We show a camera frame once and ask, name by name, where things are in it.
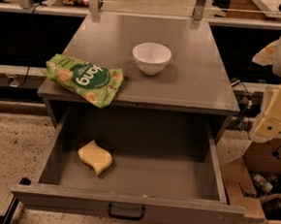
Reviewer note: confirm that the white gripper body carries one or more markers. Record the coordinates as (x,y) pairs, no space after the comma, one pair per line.
(266,100)

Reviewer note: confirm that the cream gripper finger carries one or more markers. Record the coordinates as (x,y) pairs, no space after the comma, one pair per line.
(265,56)
(278,111)

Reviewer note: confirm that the yellow sponge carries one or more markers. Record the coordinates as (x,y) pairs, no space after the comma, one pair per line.
(95,157)

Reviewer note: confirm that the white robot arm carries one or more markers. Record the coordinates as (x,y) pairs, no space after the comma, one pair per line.
(268,122)

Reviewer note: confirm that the grey cabinet counter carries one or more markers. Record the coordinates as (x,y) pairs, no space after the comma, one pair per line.
(140,78)

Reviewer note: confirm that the grey open top drawer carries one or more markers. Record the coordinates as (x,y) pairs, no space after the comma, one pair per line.
(163,161)

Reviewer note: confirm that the cardboard box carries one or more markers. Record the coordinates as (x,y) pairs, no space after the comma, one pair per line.
(239,186)

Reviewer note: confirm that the bottle in box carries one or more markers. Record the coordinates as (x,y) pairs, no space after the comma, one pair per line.
(261,182)

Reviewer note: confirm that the white ceramic bowl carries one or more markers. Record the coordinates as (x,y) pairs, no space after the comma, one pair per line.
(151,58)

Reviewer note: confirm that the green snack bag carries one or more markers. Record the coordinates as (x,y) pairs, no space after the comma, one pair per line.
(93,83)

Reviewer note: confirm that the black drawer handle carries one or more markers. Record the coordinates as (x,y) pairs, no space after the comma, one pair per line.
(118,212)

